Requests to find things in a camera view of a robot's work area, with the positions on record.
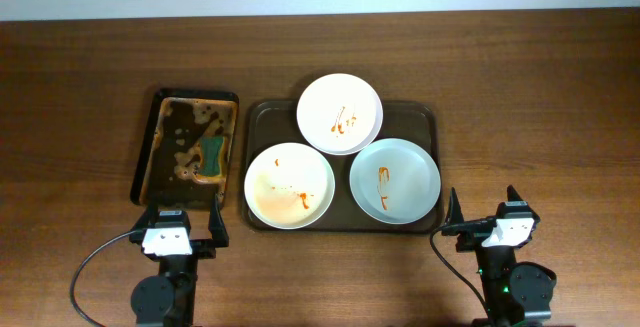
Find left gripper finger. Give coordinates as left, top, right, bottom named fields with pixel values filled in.
left=131, top=203, right=159, bottom=231
left=208, top=197, right=228, bottom=241

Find light blue plate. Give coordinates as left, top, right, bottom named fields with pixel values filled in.
left=349, top=138, right=441, bottom=225

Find green yellow sponge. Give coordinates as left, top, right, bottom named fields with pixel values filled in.
left=199, top=136, right=225, bottom=178

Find white plate orange smears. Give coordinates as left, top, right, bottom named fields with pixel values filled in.
left=244, top=142, right=336, bottom=230

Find white plate ketchup streaks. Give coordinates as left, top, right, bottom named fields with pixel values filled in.
left=296, top=73, right=384, bottom=155

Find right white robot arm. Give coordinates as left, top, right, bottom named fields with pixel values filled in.
left=437, top=186, right=557, bottom=327

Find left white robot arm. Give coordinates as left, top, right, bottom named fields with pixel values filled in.
left=129, top=198, right=229, bottom=327

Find small black soapy tray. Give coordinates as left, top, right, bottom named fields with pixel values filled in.
left=130, top=87, right=239, bottom=210

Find large brown serving tray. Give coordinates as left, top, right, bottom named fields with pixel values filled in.
left=245, top=100, right=445, bottom=235

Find left black cable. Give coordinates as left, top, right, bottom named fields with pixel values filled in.
left=69, top=229, right=139, bottom=327

